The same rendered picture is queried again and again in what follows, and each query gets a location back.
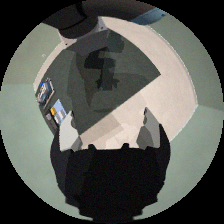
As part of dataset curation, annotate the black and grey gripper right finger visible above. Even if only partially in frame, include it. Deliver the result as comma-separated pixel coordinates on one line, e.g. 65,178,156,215
136,107,171,181

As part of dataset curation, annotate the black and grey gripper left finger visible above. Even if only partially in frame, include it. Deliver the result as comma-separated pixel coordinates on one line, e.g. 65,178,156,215
50,110,83,184

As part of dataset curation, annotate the yellow block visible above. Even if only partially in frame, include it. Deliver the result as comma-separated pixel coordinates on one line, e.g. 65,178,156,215
51,108,57,115

